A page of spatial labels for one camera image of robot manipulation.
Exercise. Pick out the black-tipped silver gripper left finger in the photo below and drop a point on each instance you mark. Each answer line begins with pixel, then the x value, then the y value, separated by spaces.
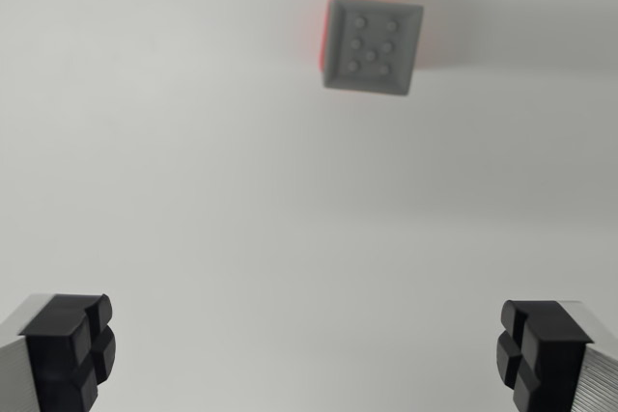
pixel 53 359

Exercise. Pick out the black-tipped silver gripper right finger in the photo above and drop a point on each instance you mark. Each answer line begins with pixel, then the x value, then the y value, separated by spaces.
pixel 555 359

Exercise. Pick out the grey studded cube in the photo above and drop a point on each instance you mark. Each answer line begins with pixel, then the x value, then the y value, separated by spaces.
pixel 372 47

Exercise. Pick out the red studded cube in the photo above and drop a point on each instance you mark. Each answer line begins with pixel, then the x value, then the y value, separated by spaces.
pixel 323 35

